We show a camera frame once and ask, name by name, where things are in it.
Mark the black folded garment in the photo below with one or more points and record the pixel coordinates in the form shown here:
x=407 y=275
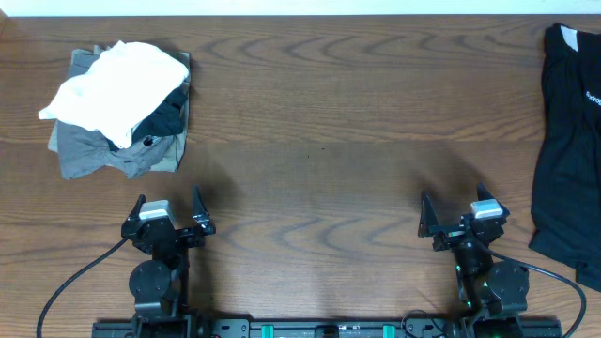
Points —
x=166 y=120

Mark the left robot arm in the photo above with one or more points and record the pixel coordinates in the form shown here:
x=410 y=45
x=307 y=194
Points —
x=160 y=285

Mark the olive folded garment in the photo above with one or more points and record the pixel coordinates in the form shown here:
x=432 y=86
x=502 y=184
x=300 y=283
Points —
x=180 y=136

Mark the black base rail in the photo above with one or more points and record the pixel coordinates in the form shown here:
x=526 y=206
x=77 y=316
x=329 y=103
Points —
x=409 y=327

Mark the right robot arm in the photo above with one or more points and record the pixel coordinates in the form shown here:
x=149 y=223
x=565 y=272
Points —
x=495 y=292

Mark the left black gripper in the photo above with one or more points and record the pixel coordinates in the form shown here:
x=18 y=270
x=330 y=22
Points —
x=192 y=238

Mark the black t-shirt with logo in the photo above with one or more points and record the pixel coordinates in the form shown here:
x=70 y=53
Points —
x=566 y=187

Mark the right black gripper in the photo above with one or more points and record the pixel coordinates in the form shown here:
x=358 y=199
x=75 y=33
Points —
x=429 y=227

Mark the grey folded garment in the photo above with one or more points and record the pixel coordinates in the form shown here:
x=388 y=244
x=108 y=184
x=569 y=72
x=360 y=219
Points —
x=108 y=152

